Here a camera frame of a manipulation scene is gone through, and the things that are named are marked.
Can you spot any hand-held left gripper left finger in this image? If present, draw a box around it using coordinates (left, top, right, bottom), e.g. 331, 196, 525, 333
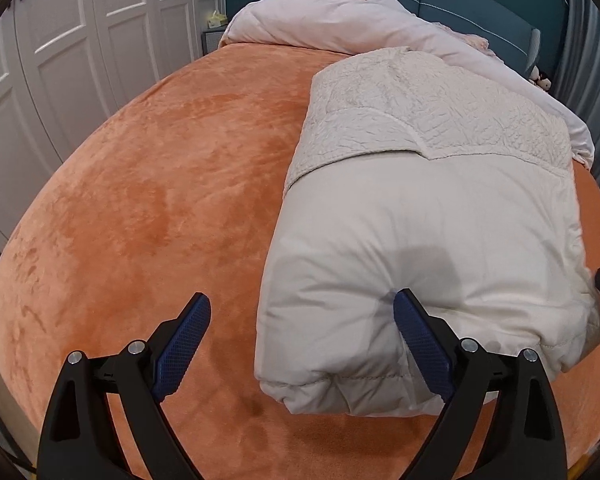
37, 292, 212, 480

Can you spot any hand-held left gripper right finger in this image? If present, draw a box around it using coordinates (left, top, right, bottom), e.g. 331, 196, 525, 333
393, 288, 581, 480

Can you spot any white duvet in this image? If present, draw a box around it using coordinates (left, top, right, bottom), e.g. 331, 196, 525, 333
254, 46, 600, 417

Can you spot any orange plush bed blanket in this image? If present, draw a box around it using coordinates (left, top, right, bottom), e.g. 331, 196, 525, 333
0, 42, 600, 480

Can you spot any plush toy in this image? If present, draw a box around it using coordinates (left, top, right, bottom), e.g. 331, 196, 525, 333
527, 66, 554, 92

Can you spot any grey curtain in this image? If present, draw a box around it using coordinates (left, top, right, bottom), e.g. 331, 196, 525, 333
550, 0, 600, 201

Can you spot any beige bed base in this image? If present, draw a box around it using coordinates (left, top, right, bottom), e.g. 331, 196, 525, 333
0, 355, 41, 471

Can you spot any grey nightstand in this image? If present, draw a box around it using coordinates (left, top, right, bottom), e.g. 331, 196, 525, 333
201, 29, 226, 55

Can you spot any white panelled wardrobe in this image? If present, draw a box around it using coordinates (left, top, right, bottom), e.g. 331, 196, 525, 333
0, 0, 226, 261

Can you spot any pale pink duvet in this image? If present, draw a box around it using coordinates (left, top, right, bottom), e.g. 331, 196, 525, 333
219, 0, 596, 168

